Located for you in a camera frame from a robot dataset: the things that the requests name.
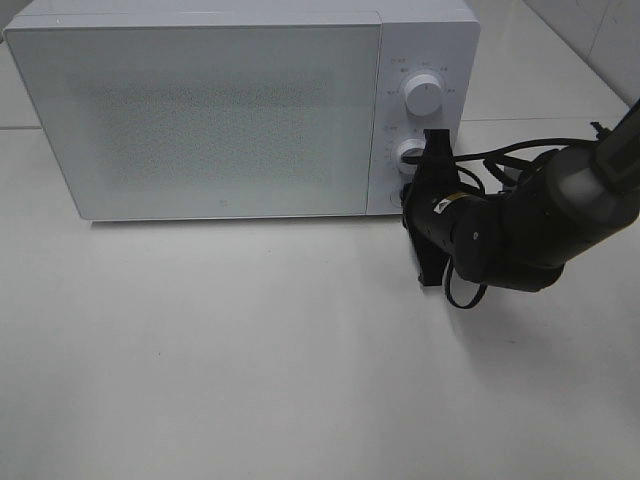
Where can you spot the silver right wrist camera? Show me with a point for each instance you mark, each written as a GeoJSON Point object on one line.
{"type": "Point", "coordinates": [512, 173]}

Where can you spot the white timer knob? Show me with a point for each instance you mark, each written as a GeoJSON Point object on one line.
{"type": "Point", "coordinates": [410, 148]}

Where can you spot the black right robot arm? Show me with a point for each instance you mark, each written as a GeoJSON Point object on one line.
{"type": "Point", "coordinates": [514, 216]}

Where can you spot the round white door button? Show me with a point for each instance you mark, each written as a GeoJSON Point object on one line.
{"type": "Point", "coordinates": [396, 198]}

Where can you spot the white microwave oven body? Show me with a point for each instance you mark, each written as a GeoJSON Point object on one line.
{"type": "Point", "coordinates": [414, 36]}

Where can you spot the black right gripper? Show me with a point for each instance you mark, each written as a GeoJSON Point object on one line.
{"type": "Point", "coordinates": [435, 186]}

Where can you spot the upper white power knob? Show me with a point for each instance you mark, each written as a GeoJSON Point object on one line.
{"type": "Point", "coordinates": [423, 93]}

